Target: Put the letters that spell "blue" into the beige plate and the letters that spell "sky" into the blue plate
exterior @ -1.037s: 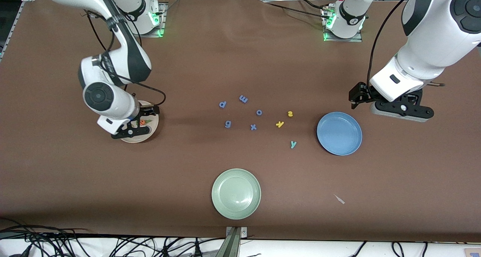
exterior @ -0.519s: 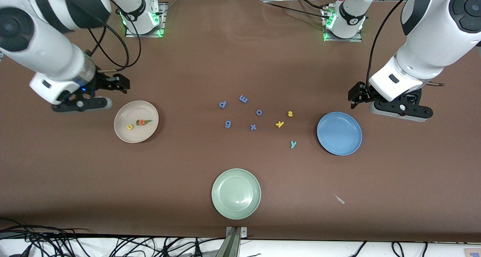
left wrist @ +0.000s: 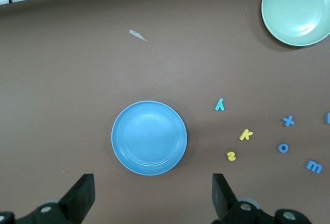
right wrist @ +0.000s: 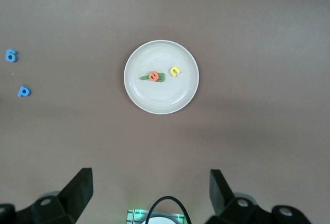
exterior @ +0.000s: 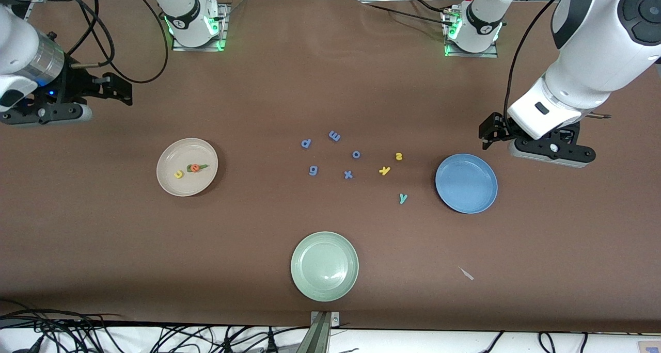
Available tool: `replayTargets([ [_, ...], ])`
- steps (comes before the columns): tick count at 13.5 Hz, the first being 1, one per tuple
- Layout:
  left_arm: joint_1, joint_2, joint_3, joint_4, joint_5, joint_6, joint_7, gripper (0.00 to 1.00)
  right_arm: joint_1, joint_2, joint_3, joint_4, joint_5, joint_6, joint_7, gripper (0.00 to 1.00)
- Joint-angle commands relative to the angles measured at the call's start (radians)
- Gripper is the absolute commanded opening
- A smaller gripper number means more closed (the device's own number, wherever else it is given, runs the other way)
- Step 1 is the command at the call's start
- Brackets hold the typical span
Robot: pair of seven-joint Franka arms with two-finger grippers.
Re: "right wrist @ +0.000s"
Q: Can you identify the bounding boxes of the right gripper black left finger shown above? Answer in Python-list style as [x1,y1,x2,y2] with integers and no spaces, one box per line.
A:
[0,167,93,224]

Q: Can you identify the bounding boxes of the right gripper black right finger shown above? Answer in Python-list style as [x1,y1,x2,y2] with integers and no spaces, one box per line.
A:
[208,169,318,224]

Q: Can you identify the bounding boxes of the yellow foam letter u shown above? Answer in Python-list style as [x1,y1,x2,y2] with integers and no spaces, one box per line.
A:
[169,65,182,77]

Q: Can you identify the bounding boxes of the metal arm base mounting plate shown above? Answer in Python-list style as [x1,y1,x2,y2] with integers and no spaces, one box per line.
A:
[127,209,186,224]

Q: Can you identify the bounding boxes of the brown table cover sheet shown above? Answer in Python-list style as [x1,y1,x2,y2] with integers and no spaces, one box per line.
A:
[0,0,330,224]

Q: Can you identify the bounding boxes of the blue foam letter d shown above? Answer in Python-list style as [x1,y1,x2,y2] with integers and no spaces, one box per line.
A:
[17,85,31,98]

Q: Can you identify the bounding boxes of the beige brown plate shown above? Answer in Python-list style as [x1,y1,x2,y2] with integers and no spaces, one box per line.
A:
[123,40,200,115]

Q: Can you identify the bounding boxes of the blue foam letter g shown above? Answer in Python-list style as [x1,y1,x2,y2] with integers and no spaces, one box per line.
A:
[5,49,19,63]

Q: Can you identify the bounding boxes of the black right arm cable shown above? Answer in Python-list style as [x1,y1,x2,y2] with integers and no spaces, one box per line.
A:
[144,196,193,224]

